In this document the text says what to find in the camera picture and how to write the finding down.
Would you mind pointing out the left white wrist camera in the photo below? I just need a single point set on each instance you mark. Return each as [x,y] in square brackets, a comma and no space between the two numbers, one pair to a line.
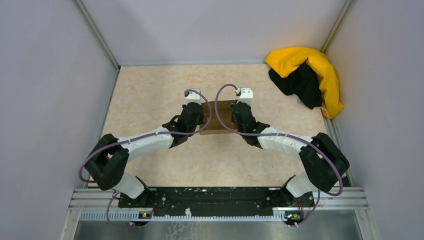
[192,96]

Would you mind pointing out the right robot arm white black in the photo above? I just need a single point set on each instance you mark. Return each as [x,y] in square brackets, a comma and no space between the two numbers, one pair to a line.
[323,162]

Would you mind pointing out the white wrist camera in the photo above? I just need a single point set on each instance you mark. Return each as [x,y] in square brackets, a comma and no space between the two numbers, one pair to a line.
[245,95]
[192,96]

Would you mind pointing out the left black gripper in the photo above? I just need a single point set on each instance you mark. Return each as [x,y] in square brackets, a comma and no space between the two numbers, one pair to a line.
[201,121]

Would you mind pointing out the aluminium front rail frame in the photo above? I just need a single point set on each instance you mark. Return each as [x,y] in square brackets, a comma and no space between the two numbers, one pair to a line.
[93,204]

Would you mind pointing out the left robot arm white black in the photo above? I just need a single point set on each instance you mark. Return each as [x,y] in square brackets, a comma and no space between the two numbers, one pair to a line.
[107,162]

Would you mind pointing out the yellow cloth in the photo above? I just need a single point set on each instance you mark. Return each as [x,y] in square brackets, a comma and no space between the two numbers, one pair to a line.
[285,61]

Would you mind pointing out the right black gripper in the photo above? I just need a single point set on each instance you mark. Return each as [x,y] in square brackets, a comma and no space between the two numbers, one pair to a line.
[232,118]

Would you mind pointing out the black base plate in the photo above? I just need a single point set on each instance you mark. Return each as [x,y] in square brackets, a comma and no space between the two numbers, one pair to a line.
[214,201]

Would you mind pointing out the right corner aluminium post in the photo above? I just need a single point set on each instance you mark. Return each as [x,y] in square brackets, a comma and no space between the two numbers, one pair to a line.
[337,24]

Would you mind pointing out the black cloth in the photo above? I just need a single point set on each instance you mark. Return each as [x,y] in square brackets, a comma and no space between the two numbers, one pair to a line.
[303,82]

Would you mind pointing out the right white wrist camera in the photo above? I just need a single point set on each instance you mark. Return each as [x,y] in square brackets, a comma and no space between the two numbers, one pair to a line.
[245,95]

